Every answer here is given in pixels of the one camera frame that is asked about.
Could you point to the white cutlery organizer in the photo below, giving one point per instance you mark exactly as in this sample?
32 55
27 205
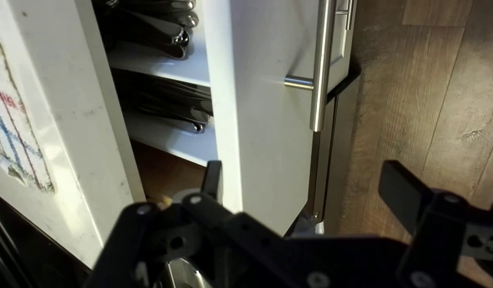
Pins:
160 64

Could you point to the white drawer cabinet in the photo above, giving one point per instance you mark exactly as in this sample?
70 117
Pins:
80 106

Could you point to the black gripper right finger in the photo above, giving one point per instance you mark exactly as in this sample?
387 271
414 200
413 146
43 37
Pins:
432 224

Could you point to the silver spoons pile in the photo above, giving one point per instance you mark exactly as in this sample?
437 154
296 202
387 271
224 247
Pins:
150 26

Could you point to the white middle drawer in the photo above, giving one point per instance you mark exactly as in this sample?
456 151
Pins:
342 50

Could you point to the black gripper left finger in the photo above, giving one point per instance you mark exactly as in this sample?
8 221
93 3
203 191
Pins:
134 240

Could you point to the white cutlery drawer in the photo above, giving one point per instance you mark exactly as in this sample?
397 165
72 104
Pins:
267 133

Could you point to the silver forks pile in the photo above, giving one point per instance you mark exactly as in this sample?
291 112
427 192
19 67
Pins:
166 101

